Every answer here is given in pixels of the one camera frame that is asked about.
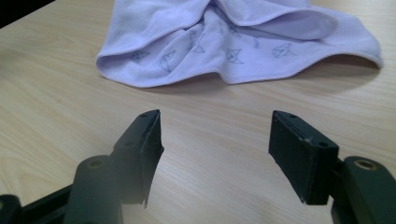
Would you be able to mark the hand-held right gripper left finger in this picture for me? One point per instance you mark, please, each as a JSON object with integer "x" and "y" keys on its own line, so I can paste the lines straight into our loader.
{"x": 146, "y": 146}

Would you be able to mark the white towel with cat print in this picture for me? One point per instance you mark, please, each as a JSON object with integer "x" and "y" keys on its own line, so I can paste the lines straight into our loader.
{"x": 218, "y": 46}

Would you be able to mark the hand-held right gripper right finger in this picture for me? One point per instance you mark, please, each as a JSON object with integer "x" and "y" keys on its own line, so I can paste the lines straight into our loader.
{"x": 303, "y": 155}

